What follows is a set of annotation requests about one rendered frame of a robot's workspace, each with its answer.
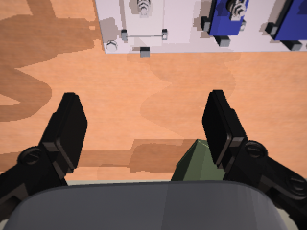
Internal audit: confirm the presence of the white rectangular block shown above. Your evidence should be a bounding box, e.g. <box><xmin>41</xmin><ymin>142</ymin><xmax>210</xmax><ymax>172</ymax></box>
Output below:
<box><xmin>124</xmin><ymin>0</ymin><xmax>163</xmax><ymax>47</ymax></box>

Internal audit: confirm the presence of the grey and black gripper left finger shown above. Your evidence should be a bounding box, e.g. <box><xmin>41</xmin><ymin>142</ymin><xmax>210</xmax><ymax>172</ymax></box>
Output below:
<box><xmin>0</xmin><ymin>92</ymin><xmax>88</xmax><ymax>222</ymax></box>

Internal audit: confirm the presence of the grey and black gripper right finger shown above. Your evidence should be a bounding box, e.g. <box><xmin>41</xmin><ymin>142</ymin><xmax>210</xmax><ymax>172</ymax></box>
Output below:
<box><xmin>202</xmin><ymin>89</ymin><xmax>307</xmax><ymax>230</ymax></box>

